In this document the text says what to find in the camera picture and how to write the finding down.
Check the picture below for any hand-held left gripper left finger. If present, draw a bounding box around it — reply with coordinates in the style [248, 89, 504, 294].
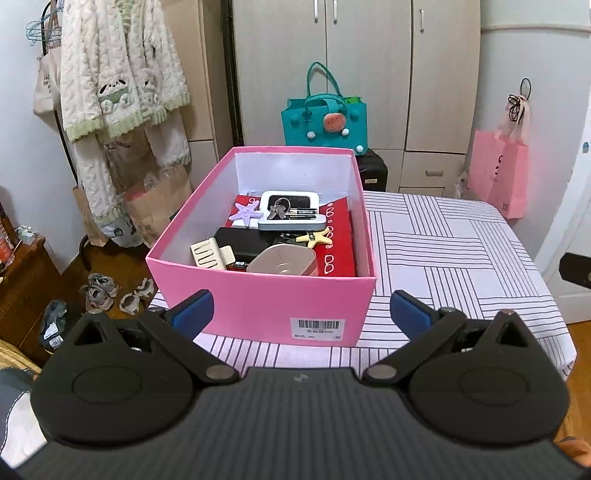
[67, 289, 241, 387]

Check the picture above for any teal felt handbag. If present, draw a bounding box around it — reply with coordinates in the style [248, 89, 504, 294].
[281, 61, 369, 155]

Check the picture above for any beige oval cup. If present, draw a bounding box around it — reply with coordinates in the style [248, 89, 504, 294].
[246, 244, 320, 277]

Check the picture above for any black smartphone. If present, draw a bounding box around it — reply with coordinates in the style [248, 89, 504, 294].
[213, 227, 287, 271]

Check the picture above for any cream claw hair clip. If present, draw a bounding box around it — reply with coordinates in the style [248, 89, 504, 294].
[190, 237, 234, 271]

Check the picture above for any cream knit garment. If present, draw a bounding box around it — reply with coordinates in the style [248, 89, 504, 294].
[74, 111, 192, 222]

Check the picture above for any white tray with keys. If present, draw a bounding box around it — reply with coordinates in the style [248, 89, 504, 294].
[257, 191, 326, 232]

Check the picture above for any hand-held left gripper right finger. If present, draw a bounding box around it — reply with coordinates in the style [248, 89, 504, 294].
[362, 290, 539, 385]

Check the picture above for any white green plastic bag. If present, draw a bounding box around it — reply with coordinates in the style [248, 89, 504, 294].
[99, 194, 144, 247]

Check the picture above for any beige wardrobe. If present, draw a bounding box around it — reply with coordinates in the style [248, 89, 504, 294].
[229, 0, 481, 197]

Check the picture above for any yellow starfish hair clip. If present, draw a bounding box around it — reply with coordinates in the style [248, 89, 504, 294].
[295, 226, 333, 250]

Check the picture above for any white refrigerator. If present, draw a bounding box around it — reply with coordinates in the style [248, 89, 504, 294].
[480, 0, 591, 324]

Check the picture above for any brown paper bag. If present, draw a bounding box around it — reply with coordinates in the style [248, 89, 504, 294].
[71, 185, 109, 246]
[124, 164, 194, 245]

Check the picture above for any light blue clothes hanger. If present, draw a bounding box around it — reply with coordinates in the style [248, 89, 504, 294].
[25, 0, 63, 47]

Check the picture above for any bunch of keys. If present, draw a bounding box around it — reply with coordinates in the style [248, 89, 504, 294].
[267, 197, 319, 222]

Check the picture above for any black hair tie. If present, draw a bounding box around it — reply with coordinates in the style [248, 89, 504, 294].
[506, 78, 533, 123]

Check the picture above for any pink cardboard box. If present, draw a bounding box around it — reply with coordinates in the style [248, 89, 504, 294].
[146, 147, 377, 346]

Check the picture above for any purple starfish hair clip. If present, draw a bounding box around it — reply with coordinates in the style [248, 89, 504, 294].
[229, 199, 262, 228]

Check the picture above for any wooden nightstand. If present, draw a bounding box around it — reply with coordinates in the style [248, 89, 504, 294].
[0, 233, 61, 365]

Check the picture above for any yellow blanket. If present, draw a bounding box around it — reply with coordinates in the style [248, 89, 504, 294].
[0, 339, 42, 374]

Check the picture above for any grey sneaker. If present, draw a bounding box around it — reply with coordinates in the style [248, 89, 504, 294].
[88, 273, 120, 296]
[81, 284, 114, 311]

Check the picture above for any beige canvas tote bag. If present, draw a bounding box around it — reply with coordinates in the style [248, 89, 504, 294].
[32, 9, 63, 116]

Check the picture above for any striped tablecloth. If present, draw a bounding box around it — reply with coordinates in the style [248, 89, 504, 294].
[148, 191, 578, 377]

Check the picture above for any black suitcase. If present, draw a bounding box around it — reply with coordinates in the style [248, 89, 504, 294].
[355, 148, 387, 192]

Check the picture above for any pink paper bag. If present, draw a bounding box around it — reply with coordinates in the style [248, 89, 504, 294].
[467, 99, 529, 219]

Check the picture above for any cream knit cardigan green trim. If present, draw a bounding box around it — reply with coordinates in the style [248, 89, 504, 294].
[60, 0, 191, 141]

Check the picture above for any dark package white label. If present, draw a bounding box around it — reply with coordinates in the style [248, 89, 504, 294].
[39, 300, 70, 349]

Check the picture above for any red glasses-print box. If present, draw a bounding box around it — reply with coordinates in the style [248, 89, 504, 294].
[233, 194, 358, 278]

